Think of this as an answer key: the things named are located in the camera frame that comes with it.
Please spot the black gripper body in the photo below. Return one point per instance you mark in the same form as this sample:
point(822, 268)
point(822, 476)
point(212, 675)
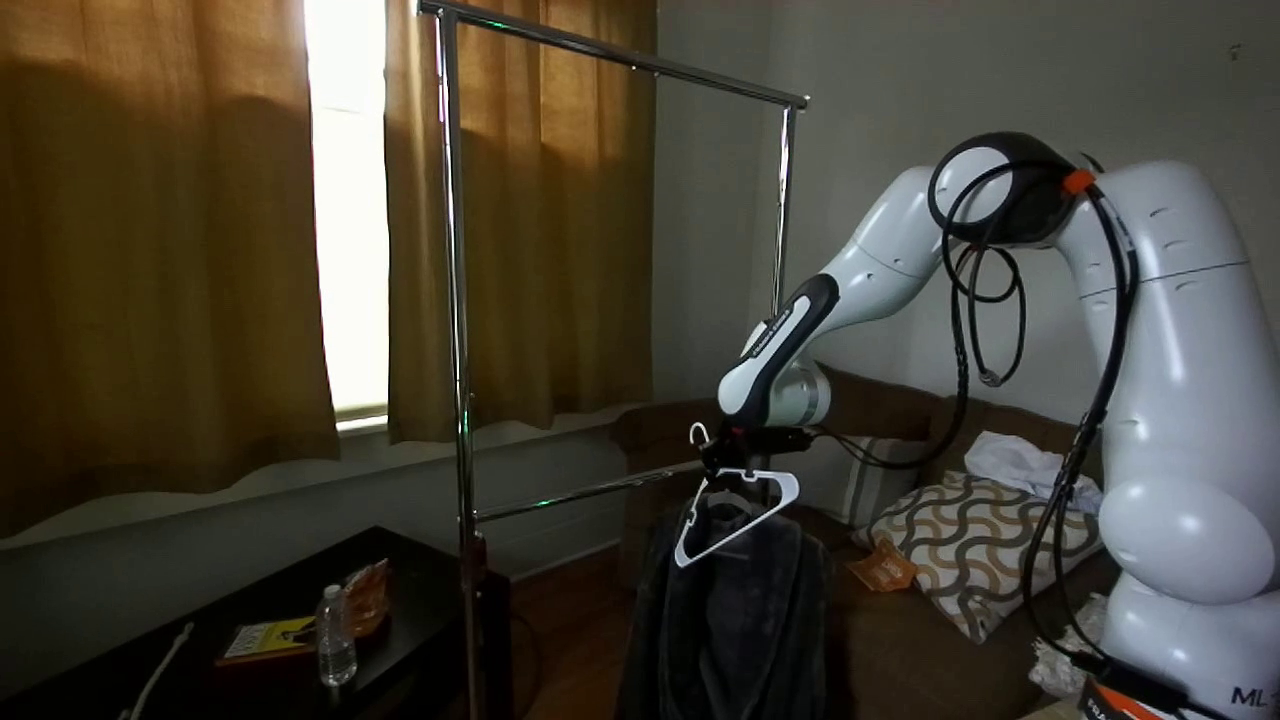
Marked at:
point(764, 441)

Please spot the white plastic coat hanger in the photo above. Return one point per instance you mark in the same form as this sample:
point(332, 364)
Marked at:
point(790, 489)

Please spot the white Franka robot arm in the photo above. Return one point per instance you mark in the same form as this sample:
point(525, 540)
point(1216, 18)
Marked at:
point(1185, 373)

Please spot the chrome metal garment rack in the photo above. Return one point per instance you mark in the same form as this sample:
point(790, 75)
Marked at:
point(462, 335)

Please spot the dark grey hanging robe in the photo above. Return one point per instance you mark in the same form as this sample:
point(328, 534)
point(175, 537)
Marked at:
point(726, 627)

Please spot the orange snack packet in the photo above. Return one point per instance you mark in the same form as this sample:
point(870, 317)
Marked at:
point(882, 571)

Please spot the wave pattern throw pillow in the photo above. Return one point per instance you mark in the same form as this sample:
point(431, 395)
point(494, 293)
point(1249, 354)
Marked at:
point(965, 544)

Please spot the white crumpled cloth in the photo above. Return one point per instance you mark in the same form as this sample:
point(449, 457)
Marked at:
point(1020, 464)

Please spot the mustard yellow curtain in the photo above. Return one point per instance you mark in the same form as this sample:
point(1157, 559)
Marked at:
point(161, 267)
point(533, 243)

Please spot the brown fabric sofa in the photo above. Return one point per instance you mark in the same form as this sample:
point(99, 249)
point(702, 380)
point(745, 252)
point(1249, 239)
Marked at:
point(934, 667)

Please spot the black low table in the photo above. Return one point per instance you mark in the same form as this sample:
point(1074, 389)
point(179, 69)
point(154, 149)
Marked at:
point(400, 653)

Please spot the brown chips bag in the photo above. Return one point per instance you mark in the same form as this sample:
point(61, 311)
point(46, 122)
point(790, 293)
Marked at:
point(369, 598)

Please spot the small white crumpled paper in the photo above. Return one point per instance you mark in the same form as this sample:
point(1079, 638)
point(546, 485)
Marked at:
point(1066, 663)

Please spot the clear plastic water bottle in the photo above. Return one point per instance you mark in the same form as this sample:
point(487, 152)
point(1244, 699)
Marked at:
point(337, 646)

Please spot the bright window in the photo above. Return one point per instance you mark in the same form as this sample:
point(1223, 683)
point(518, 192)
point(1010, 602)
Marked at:
point(344, 202)

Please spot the yellow flat book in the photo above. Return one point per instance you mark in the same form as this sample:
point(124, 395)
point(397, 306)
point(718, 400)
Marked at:
point(267, 643)

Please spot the thin white rod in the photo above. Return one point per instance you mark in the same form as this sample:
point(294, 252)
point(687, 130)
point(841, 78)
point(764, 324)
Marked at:
point(159, 667)

